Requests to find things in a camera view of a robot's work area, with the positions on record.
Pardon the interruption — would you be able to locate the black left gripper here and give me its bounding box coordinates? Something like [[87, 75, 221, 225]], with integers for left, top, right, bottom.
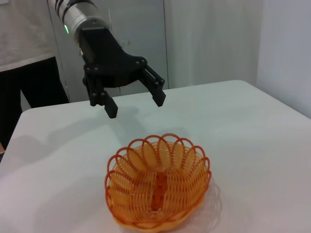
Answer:
[[77, 27, 167, 119]]

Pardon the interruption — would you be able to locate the orange wire woven basket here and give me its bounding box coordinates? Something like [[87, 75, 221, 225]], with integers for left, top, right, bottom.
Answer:
[[104, 133, 212, 230]]

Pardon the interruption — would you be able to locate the white cabinet door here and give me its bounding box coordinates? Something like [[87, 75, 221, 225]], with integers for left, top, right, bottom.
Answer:
[[47, 0, 171, 103]]

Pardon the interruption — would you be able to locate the person in white shirt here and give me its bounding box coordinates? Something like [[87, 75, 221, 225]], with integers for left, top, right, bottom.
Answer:
[[0, 0, 70, 152]]

